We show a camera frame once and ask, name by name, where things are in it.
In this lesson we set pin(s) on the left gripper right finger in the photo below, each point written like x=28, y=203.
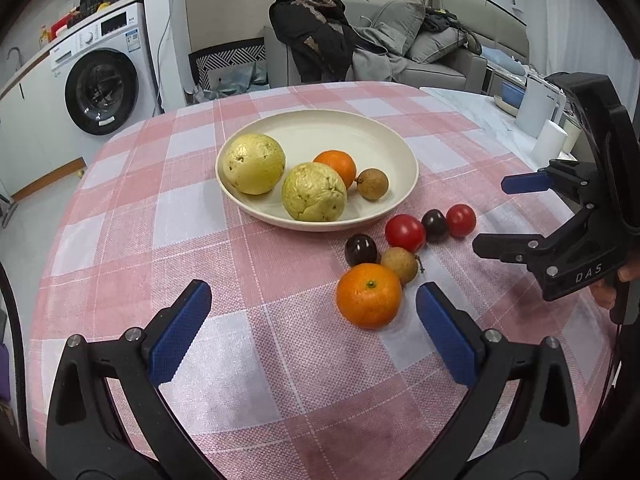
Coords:
x=539, y=438

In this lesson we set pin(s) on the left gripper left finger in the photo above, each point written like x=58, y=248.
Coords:
x=107, y=418

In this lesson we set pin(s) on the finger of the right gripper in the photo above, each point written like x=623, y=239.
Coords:
x=536, y=252
x=530, y=182

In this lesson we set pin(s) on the red cherry tomato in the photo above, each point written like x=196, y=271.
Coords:
x=461, y=220
x=406, y=232

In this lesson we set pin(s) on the dark cherry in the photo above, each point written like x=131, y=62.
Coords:
x=435, y=226
x=359, y=249

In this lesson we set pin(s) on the large orange mandarin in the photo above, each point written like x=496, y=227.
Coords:
x=369, y=296

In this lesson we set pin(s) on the smooth yellow-green guava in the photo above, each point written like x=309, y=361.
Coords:
x=253, y=163

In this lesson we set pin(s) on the person's right hand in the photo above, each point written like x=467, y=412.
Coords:
x=604, y=293

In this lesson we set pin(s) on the white kettle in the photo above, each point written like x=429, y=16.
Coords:
x=543, y=102

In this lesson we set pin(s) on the white marble side table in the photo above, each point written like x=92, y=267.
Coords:
x=493, y=124

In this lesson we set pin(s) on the brown longan with stem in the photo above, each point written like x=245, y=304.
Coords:
x=406, y=265

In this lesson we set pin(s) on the grey sofa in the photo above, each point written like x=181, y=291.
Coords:
x=459, y=69

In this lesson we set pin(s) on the cream round plate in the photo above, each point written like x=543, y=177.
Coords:
x=304, y=134

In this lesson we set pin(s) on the small orange in plate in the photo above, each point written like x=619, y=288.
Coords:
x=340, y=162

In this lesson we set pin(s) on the grey pillow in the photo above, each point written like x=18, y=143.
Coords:
x=401, y=21

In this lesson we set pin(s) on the wrinkled yellow guava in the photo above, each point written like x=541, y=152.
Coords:
x=314, y=192

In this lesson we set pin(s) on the grey blanket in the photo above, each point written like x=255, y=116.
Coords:
x=379, y=54

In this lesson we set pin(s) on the pink checkered tablecloth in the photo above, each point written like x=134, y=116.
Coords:
x=277, y=385

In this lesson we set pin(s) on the black jacket on sofa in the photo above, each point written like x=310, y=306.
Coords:
x=319, y=36

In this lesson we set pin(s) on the black patterned chair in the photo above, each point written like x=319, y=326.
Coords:
x=230, y=69

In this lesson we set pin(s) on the white washing machine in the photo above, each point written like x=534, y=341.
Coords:
x=104, y=72

